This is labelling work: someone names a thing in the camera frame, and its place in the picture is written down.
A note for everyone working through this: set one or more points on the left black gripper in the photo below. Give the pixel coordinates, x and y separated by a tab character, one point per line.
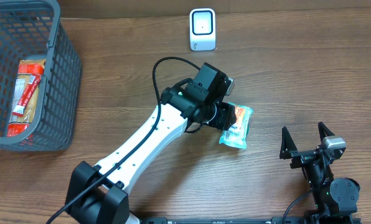
224	117

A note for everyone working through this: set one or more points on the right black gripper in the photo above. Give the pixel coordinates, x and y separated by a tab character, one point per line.
303	157

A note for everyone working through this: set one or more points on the teal snack packet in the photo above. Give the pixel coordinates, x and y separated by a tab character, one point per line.
237	133

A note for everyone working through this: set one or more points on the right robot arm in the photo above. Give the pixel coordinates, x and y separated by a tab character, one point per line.
335	198

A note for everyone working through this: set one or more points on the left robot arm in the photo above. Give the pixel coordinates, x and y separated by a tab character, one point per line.
100	193

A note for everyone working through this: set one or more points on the white barcode scanner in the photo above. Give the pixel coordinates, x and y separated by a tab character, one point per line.
202	29

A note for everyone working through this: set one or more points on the red white stick packet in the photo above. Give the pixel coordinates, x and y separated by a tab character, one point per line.
26	95

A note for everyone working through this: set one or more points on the orange noodle packet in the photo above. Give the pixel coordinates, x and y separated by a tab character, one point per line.
26	68

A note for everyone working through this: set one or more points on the grey plastic mesh basket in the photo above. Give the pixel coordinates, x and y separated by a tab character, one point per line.
32	30

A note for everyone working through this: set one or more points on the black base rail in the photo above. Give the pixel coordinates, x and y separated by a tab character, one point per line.
273	220

